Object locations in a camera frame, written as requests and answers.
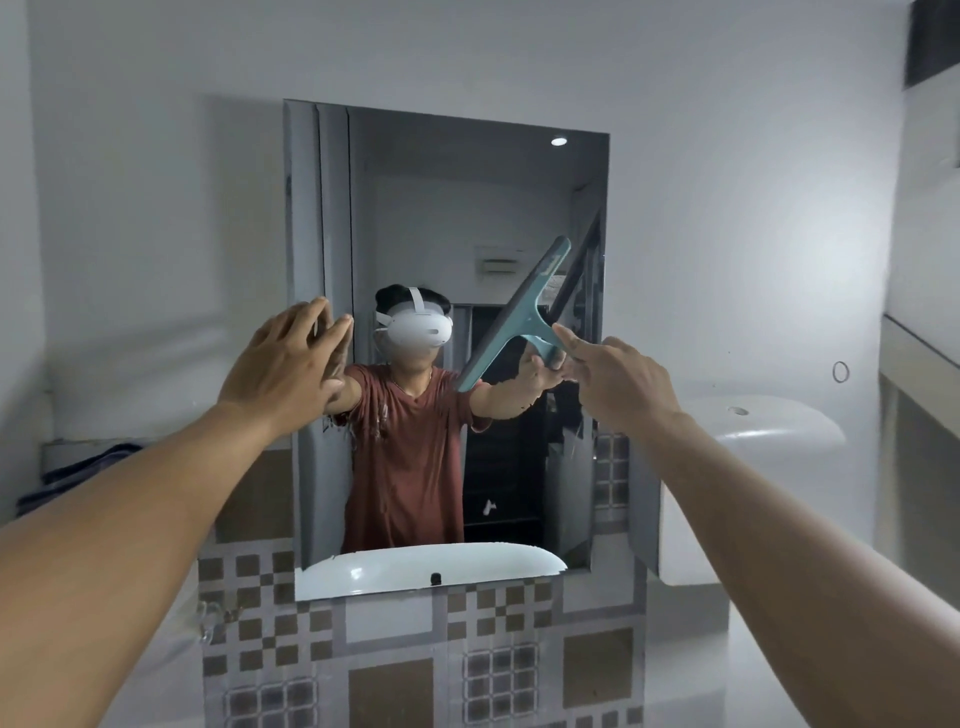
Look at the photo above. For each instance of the person's left hand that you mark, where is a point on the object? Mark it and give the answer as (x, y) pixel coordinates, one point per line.
(281, 371)

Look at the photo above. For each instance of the person's right hand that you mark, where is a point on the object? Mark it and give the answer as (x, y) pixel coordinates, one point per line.
(619, 386)

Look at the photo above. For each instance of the person's left fingers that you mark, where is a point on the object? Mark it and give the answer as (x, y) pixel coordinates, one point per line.
(324, 334)

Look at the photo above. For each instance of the teal window squeegee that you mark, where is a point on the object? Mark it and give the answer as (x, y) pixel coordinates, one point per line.
(514, 311)

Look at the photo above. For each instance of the person's right forearm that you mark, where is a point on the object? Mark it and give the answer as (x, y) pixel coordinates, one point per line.
(780, 570)

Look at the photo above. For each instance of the person's left forearm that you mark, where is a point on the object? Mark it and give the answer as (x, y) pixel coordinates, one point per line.
(120, 555)

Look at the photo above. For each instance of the dark blue towel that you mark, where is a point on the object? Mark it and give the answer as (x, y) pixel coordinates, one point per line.
(75, 469)

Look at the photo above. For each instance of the white toilet tank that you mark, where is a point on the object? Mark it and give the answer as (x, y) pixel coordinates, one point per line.
(757, 442)

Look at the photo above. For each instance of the rectangular wall mirror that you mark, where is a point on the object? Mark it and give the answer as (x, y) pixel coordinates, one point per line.
(420, 217)

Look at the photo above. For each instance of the chrome wall hook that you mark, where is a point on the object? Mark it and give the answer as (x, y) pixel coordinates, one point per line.
(208, 621)

